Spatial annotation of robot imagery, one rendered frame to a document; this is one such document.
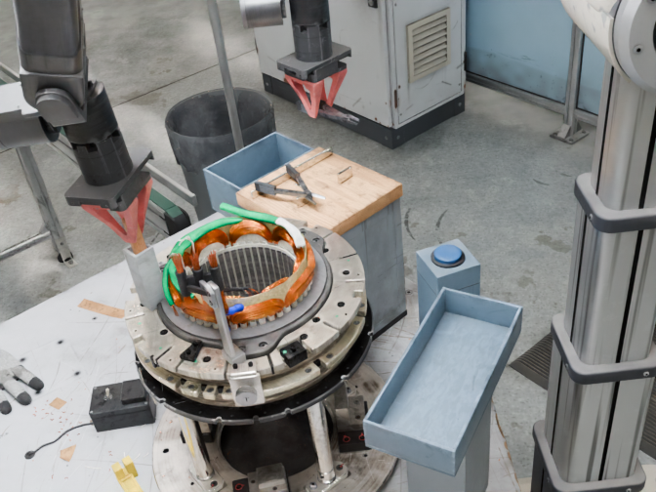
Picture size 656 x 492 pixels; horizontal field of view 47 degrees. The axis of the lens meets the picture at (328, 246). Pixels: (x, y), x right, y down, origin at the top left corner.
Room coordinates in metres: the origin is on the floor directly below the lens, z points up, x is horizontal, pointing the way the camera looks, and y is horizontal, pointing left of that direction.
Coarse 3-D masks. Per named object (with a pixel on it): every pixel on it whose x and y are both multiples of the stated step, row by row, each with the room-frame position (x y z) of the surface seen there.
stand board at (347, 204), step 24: (312, 168) 1.12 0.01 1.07; (336, 168) 1.11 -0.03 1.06; (360, 168) 1.10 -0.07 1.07; (240, 192) 1.07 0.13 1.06; (336, 192) 1.04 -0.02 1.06; (360, 192) 1.03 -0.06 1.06; (384, 192) 1.02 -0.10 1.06; (288, 216) 0.99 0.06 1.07; (312, 216) 0.98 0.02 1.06; (336, 216) 0.97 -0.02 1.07; (360, 216) 0.98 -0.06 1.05
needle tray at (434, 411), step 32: (448, 288) 0.77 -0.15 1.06; (448, 320) 0.75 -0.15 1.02; (480, 320) 0.74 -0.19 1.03; (512, 320) 0.72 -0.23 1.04; (416, 352) 0.68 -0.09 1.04; (448, 352) 0.69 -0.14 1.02; (480, 352) 0.68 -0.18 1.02; (416, 384) 0.64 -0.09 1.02; (448, 384) 0.64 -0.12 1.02; (480, 384) 0.63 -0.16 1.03; (384, 416) 0.60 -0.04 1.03; (416, 416) 0.59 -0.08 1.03; (448, 416) 0.59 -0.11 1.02; (480, 416) 0.58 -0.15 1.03; (384, 448) 0.55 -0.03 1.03; (416, 448) 0.53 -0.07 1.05; (448, 448) 0.51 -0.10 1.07; (480, 448) 0.63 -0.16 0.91; (416, 480) 0.61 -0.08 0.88; (448, 480) 0.59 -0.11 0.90; (480, 480) 0.63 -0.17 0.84
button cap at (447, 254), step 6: (444, 246) 0.89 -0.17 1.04; (450, 246) 0.88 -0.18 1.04; (456, 246) 0.88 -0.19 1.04; (438, 252) 0.87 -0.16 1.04; (444, 252) 0.87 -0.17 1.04; (450, 252) 0.87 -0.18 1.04; (456, 252) 0.87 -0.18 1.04; (438, 258) 0.86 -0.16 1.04; (444, 258) 0.86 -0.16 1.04; (450, 258) 0.86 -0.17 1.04; (456, 258) 0.86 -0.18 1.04
